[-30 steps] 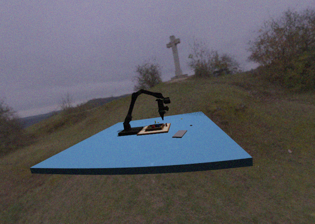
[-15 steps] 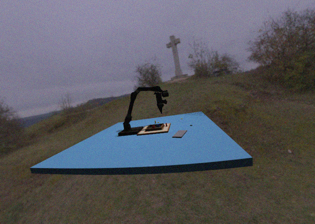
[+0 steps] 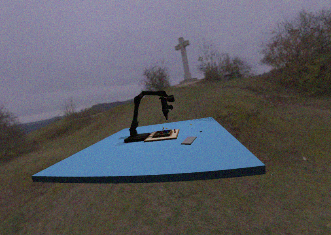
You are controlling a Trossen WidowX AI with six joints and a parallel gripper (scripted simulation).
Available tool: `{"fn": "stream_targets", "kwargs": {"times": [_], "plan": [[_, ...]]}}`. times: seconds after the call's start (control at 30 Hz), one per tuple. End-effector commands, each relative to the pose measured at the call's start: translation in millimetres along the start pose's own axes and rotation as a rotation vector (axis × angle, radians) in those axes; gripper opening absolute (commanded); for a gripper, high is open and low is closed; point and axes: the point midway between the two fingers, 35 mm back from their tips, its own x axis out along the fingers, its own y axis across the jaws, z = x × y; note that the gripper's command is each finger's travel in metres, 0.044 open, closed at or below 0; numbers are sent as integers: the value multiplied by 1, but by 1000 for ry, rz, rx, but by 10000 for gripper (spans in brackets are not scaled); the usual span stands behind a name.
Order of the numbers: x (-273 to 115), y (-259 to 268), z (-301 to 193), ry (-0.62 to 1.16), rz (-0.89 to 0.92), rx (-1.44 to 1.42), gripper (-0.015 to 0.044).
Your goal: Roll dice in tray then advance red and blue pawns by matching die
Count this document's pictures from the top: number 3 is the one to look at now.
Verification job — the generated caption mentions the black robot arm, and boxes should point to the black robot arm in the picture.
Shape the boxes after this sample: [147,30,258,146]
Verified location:
[129,90,174,137]

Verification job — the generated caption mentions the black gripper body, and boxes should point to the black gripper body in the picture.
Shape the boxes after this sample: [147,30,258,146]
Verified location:
[162,103,169,113]

